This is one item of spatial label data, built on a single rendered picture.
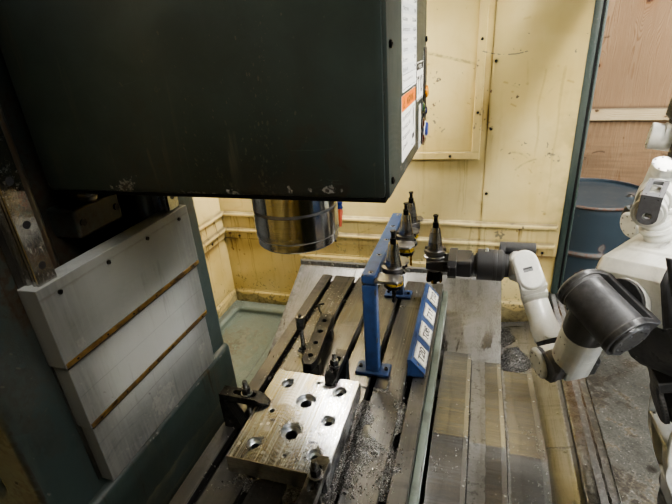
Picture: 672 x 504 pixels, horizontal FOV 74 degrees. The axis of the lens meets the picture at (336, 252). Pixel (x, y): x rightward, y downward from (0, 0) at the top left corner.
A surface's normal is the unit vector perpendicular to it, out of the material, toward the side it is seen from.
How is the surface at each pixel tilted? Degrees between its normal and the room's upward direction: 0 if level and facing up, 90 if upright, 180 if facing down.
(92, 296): 90
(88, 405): 90
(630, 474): 0
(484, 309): 24
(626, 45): 90
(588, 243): 90
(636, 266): 56
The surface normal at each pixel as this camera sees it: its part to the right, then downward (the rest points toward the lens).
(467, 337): -0.18, -0.65
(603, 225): -0.27, 0.43
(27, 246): 0.96, 0.06
